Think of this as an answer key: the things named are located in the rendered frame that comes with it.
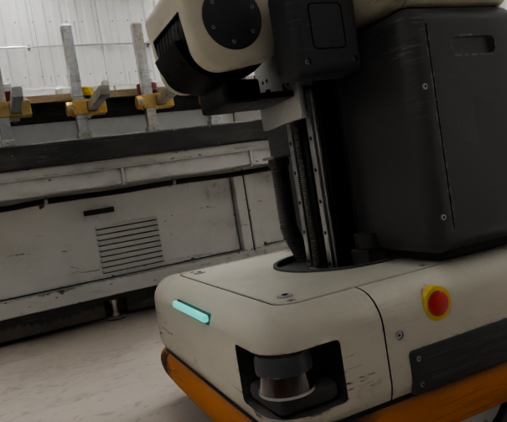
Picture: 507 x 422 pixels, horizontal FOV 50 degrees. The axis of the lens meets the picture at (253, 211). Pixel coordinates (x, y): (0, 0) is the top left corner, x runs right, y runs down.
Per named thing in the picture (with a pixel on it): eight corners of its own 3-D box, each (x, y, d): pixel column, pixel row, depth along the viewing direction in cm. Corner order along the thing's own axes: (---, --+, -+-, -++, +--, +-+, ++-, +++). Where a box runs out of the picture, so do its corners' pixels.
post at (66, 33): (94, 158, 192) (70, 23, 190) (84, 160, 191) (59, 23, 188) (92, 160, 196) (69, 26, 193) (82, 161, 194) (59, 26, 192)
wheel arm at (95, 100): (111, 96, 169) (109, 83, 169) (100, 97, 167) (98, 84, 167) (90, 120, 208) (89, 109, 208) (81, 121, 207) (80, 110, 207)
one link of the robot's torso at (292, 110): (288, 128, 114) (270, 9, 113) (370, 101, 88) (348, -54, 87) (166, 142, 103) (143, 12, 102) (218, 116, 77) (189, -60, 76)
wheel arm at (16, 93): (24, 99, 158) (22, 84, 158) (12, 100, 157) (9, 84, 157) (20, 123, 198) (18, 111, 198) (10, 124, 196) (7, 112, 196)
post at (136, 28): (162, 150, 203) (141, 20, 200) (153, 151, 201) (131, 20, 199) (159, 151, 206) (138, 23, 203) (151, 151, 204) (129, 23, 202)
